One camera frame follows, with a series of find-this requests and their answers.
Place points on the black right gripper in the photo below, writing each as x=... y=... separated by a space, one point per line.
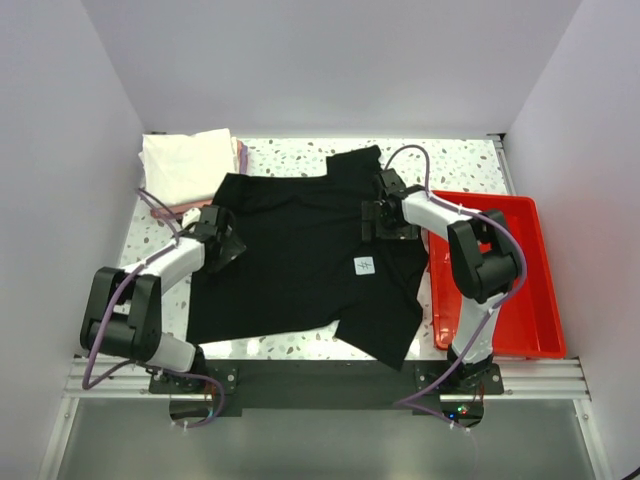
x=372 y=211

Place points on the purple folded t shirt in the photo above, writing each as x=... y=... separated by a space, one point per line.
x=243 y=161

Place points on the white folded t shirt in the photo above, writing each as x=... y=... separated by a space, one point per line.
x=221 y=135

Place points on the red plastic bin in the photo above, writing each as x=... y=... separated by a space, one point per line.
x=529 y=325

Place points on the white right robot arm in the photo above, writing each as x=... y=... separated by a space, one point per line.
x=487 y=263

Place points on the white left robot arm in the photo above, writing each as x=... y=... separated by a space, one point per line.
x=123 y=316

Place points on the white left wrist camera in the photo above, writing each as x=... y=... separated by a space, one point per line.
x=190 y=217

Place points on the black t shirt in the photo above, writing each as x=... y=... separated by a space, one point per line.
x=306 y=264

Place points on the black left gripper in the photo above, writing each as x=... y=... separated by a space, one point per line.
x=231 y=248

